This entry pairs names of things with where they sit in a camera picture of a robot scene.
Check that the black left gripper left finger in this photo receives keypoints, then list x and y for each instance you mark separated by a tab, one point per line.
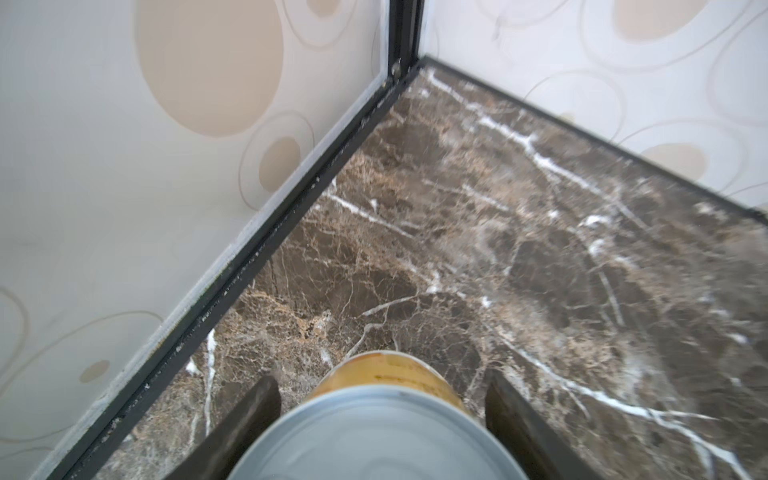
221	450

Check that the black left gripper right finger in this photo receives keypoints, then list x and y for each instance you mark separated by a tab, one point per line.
538	449

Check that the yellow label can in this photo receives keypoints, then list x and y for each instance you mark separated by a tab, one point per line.
379	415

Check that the black frame post left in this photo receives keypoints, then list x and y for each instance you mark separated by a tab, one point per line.
404	31

